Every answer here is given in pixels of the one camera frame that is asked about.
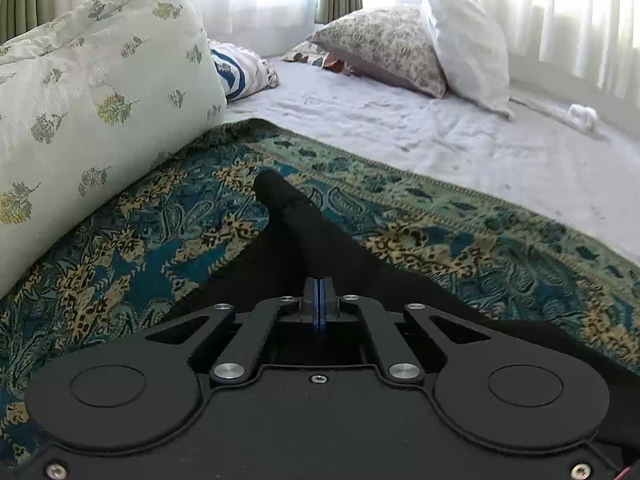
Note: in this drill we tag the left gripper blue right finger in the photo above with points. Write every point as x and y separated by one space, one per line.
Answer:
364 324

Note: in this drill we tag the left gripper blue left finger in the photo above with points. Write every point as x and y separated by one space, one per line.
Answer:
239 361

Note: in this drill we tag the black pants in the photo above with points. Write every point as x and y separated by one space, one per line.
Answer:
299 242

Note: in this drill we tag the teal paisley bedspread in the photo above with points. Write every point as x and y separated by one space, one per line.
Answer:
180 226

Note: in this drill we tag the white bed sheet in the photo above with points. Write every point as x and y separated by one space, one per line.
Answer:
589 181

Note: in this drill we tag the blue striped cushion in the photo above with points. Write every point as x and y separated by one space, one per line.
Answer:
242 71

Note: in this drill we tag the leaf print folded duvet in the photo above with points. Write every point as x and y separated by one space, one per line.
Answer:
89 103

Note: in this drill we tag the small white cloth bundle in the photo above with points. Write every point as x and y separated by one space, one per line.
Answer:
584 118

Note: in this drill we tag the floral grey pillow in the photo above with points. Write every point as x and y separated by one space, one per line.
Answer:
389 45

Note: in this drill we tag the white pillow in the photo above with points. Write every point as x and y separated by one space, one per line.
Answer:
472 53

